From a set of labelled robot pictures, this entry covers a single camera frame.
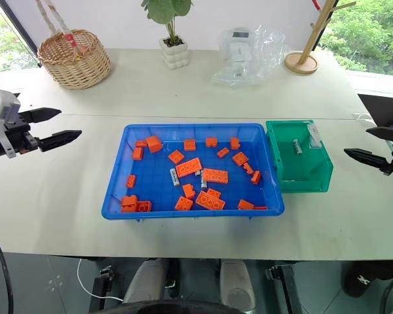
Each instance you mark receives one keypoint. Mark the woven wicker basket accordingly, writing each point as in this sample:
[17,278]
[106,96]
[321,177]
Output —
[75,67]

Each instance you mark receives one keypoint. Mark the dark rounded shape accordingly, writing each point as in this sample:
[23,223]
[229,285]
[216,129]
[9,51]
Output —
[170,307]

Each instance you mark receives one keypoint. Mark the black angled panel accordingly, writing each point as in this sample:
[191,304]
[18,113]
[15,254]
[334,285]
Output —
[380,108]

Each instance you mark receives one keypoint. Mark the white grey battery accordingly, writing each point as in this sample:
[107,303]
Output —
[198,172]
[174,177]
[203,184]
[297,147]

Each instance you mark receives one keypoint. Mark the clear plastic bag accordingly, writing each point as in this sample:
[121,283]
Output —
[268,45]

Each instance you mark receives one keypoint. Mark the clear label holder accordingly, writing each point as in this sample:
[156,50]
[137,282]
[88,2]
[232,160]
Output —
[314,135]

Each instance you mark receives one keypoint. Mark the grey rounded shape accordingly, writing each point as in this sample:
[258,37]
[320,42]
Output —
[144,281]
[237,284]

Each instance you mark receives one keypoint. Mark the large orange cube block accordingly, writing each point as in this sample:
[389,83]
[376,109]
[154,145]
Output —
[154,144]

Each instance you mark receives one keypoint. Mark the small orange block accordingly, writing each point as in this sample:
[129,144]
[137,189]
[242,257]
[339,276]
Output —
[128,202]
[131,181]
[190,145]
[215,193]
[222,152]
[141,143]
[234,143]
[245,205]
[189,191]
[138,153]
[211,142]
[248,168]
[256,177]

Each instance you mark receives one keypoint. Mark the blue plastic tray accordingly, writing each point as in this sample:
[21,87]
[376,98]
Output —
[157,183]

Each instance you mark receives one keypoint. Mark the wooden branch stand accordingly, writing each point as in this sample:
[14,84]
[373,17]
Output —
[301,62]

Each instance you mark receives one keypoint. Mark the clear plastic scrap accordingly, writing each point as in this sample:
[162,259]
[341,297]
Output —
[362,117]

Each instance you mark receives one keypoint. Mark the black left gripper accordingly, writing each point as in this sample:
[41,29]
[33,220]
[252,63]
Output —
[19,134]

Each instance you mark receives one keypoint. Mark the white boxed device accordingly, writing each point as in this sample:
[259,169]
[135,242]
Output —
[240,45]

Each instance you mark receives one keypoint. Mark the black slanted frame bar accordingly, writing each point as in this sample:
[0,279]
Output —
[18,31]

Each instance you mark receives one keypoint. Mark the green leafy plant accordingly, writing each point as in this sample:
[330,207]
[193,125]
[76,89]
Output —
[168,10]

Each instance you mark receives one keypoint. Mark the green plastic bin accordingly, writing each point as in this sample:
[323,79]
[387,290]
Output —
[298,170]

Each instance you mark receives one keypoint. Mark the black shoe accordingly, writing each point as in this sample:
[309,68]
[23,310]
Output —
[363,278]

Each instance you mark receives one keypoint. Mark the white bubble plant pot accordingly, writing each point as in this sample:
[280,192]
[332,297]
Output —
[174,54]

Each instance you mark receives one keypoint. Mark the black table leg bracket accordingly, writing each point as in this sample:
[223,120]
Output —
[283,284]
[102,283]

